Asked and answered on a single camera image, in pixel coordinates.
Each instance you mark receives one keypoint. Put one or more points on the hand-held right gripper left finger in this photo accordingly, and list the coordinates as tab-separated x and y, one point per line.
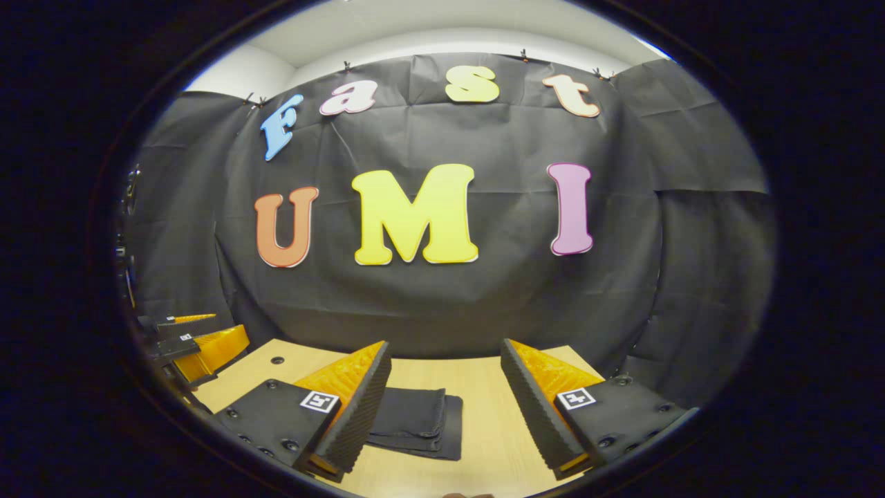
363	415

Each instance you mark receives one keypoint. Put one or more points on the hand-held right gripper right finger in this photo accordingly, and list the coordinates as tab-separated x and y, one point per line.
536	415

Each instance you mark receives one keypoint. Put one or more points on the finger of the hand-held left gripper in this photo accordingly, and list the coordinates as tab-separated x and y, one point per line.
166	324
176	346

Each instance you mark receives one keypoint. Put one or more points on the dark grey jeans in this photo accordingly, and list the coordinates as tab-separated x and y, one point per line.
415	422

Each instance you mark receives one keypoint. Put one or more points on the black backdrop cloth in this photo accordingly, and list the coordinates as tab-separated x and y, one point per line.
484	290

